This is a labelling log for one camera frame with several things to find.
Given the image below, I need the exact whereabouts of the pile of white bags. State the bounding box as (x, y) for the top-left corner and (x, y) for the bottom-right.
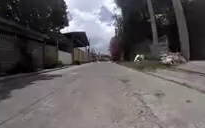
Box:
(158, 51), (188, 66)

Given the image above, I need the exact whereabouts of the concrete sidewalk strip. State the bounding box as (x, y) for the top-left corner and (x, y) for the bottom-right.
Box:
(146, 59), (205, 98)

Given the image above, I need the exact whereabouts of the row of trees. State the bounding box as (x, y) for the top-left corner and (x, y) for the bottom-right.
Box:
(113, 0), (205, 63)
(0, 0), (70, 34)

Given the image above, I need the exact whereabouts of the pale leaning pole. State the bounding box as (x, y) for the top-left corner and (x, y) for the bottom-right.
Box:
(146, 0), (160, 58)
(171, 0), (191, 62)

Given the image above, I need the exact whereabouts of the reddish bush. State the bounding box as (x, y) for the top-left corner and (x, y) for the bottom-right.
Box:
(109, 35), (123, 62)

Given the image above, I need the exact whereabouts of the grass verge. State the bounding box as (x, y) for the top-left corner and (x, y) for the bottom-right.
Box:
(118, 59), (178, 73)

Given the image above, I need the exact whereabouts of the white bag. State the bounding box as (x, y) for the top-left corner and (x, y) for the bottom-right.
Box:
(133, 53), (146, 64)

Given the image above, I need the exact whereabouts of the building with dark roof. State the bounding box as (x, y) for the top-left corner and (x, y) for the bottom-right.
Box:
(61, 31), (91, 64)

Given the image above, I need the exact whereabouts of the grey concrete road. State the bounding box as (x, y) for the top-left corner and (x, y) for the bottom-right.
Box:
(0, 61), (205, 128)

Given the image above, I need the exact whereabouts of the dark fence wall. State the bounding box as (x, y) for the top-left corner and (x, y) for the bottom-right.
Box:
(0, 13), (91, 76)

